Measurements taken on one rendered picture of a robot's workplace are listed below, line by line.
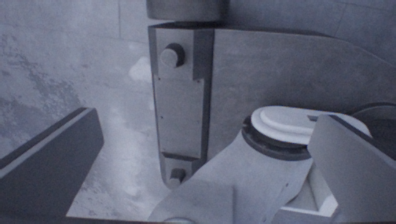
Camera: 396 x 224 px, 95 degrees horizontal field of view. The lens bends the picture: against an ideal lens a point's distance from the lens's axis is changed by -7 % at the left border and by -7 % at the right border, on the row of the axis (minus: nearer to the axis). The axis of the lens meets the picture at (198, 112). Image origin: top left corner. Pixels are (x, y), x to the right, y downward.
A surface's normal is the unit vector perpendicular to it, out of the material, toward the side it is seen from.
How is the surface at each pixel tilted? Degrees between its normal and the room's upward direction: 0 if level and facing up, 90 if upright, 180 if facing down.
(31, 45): 0
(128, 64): 0
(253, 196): 90
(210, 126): 0
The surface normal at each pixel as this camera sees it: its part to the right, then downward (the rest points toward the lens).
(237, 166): 0.03, -0.88
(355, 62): -0.21, 0.47
